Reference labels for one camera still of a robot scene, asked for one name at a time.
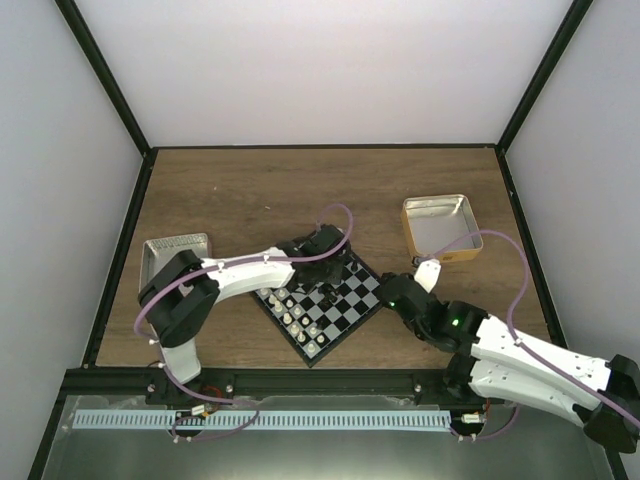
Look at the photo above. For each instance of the silver pink tin lid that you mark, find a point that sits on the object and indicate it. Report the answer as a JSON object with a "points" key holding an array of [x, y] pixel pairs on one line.
{"points": [[156, 253]]}

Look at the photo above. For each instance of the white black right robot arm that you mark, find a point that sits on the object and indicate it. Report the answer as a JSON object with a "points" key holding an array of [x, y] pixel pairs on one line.
{"points": [[492, 360]]}

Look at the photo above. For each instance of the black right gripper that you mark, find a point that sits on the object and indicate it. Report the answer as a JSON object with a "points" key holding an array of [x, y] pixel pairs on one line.
{"points": [[383, 283]]}

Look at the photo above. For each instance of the light blue cable duct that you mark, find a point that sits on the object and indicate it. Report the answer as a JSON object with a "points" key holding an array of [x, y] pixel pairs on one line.
{"points": [[227, 420]]}

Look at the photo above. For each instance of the pile of black chess pieces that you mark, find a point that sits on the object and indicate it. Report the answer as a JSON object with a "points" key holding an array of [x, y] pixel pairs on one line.
{"points": [[329, 295]]}

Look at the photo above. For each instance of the gold metal tin box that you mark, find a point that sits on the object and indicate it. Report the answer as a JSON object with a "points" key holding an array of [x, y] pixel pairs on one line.
{"points": [[443, 226]]}

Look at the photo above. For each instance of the black aluminium frame rail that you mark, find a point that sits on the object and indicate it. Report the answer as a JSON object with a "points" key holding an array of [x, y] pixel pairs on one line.
{"points": [[425, 386]]}

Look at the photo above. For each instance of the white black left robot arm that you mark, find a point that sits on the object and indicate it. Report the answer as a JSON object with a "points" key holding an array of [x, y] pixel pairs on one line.
{"points": [[177, 300]]}

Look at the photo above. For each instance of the black white chess board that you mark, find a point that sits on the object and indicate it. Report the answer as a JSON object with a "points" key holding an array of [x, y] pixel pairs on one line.
{"points": [[357, 301]]}

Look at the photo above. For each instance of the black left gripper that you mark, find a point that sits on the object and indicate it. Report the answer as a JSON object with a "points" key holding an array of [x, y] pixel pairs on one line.
{"points": [[335, 277]]}

